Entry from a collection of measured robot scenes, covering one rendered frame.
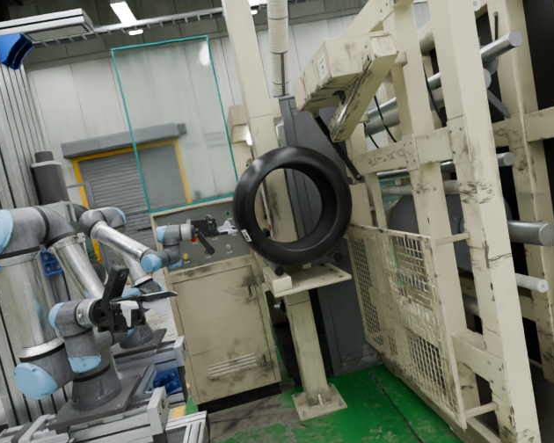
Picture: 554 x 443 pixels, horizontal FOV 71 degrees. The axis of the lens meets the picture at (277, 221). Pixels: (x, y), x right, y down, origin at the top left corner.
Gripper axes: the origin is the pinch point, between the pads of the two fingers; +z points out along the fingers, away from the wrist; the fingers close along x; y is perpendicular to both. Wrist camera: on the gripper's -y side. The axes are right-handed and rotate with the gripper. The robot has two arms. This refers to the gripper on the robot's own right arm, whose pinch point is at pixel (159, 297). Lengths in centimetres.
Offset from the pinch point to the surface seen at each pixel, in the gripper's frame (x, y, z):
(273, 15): -136, -139, -1
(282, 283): -85, 11, -1
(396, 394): -148, 87, 31
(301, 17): -954, -596, -173
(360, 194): -134, -26, 32
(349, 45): -72, -79, 47
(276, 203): -118, -28, -10
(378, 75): -78, -66, 55
